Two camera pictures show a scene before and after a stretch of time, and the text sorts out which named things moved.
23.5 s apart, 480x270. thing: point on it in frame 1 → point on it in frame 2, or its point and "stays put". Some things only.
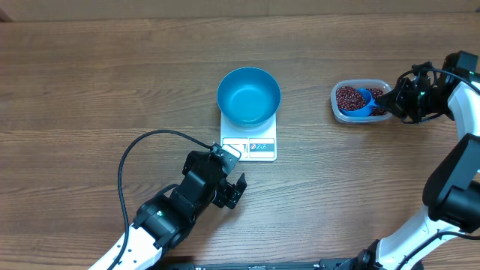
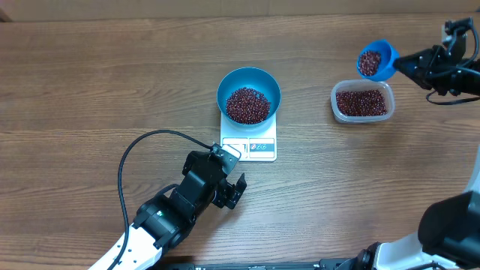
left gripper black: [230, 194] stays put
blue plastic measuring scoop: [364, 111] → [388, 55]
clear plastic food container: [354, 100] stays put
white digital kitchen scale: [254, 144] stays put
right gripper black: [398, 103] → [430, 65]
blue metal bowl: [248, 97] stays put
